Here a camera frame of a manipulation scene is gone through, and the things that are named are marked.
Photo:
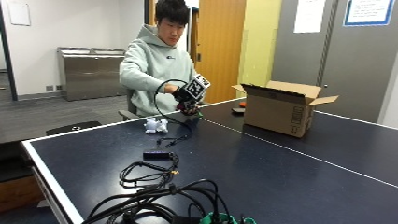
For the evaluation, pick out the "white marker cube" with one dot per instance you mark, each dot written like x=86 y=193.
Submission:
x=197 y=86

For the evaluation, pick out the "small black flat object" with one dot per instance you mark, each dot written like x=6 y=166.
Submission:
x=236 y=110

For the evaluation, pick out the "small orange object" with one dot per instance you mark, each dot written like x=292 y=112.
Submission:
x=242 y=104

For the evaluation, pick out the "grey office chair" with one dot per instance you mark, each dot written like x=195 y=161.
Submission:
x=129 y=112

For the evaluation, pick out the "small black adapter box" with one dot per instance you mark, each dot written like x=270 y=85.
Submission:
x=155 y=155

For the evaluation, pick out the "the person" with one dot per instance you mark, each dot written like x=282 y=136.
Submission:
x=150 y=62

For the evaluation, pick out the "orange wooden door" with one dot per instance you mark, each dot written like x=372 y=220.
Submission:
x=219 y=49

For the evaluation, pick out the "open cardboard box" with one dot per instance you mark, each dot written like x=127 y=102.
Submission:
x=276 y=112

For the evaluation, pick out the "stainless steel waste bins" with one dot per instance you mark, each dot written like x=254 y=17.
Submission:
x=89 y=73

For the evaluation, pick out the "black chair seat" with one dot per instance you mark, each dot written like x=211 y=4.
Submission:
x=71 y=127

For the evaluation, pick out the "green plastic object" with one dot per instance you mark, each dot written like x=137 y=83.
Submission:
x=220 y=219

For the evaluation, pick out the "white paper sheet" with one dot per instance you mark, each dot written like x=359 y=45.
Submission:
x=308 y=15

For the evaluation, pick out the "wooden bench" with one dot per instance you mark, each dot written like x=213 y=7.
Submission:
x=18 y=193

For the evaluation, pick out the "blue framed notice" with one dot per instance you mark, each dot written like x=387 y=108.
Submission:
x=368 y=11

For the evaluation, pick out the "white wall board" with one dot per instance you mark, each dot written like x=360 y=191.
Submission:
x=18 y=12

